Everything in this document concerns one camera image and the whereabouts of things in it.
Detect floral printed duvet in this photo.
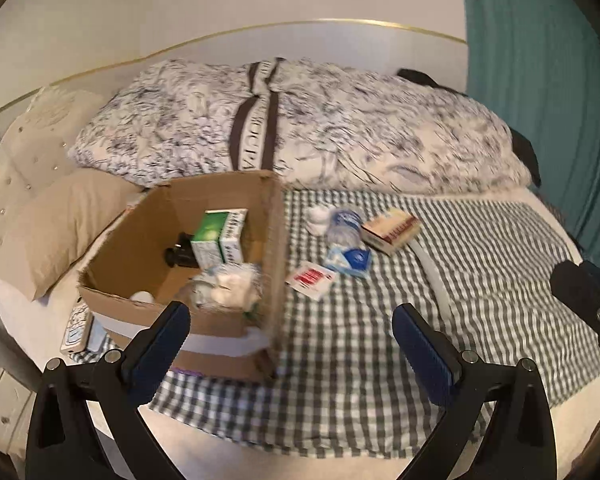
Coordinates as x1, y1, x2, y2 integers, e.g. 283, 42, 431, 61
75, 57, 533, 196

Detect white quilted pillow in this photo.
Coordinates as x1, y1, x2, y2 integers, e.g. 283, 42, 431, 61
0, 85, 106, 276

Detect white headboard with gold trim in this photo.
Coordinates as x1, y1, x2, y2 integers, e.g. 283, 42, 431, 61
0, 20, 468, 127

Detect small black box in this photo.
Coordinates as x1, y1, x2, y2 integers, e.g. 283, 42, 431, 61
165, 232, 199, 269

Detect crushed clear plastic bottle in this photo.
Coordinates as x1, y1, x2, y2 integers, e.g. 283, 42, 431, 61
325, 207, 366, 252

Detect brown cardboard box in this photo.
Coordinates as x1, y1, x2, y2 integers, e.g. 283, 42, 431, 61
77, 170, 288, 386

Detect beige pillow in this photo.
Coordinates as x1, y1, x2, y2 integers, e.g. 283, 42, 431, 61
0, 169, 143, 303

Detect blue and white packet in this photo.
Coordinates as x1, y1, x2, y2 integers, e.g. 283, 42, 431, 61
324, 242, 373, 279

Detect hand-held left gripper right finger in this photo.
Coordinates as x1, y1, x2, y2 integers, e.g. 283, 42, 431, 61
392, 302, 556, 480

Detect teal curtain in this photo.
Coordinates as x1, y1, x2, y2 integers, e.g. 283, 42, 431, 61
457, 0, 600, 261

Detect beige striped carton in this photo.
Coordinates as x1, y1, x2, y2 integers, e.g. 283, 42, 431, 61
361, 208, 422, 257

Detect white and green medicine box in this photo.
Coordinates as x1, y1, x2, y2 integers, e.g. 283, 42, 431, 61
190, 208, 248, 268

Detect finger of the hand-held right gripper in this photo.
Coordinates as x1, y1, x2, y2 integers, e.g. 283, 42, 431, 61
550, 260, 600, 361
580, 259, 600, 306

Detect green checkered cloth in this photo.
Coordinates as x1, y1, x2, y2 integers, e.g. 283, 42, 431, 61
70, 187, 600, 446

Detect grey curved strip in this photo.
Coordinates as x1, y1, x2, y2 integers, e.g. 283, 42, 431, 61
411, 245, 453, 317

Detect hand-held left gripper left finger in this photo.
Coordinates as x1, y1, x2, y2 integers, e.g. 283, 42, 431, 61
26, 301, 191, 480

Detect red and white sachet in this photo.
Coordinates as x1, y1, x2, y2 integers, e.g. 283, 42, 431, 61
286, 261, 337, 301

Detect clear bag of white items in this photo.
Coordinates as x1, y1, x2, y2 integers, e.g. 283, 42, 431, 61
182, 262, 266, 313

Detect black garment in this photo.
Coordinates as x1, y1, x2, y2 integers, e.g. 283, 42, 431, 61
397, 67, 463, 95
509, 129, 542, 187

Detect white nightstand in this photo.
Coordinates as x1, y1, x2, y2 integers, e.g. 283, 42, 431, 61
0, 360, 37, 463

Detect small white crumpled tissue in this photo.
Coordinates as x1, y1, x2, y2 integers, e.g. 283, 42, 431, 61
307, 205, 332, 235

